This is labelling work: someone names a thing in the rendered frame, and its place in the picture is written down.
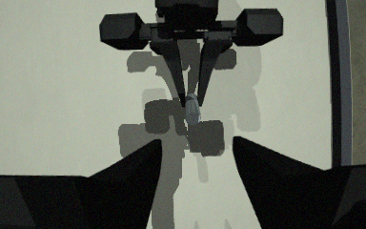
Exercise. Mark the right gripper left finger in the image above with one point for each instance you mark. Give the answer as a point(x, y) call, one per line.
point(118, 197)

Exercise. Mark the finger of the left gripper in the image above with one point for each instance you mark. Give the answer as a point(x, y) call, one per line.
point(209, 54)
point(170, 53)

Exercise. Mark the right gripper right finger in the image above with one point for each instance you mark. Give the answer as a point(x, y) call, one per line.
point(289, 194)

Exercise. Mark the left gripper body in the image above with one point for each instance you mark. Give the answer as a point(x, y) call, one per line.
point(123, 26)

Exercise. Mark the dark grey cylinder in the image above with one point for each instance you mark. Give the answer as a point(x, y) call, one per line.
point(192, 112)

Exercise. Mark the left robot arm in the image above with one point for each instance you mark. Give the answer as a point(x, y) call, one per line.
point(212, 6)

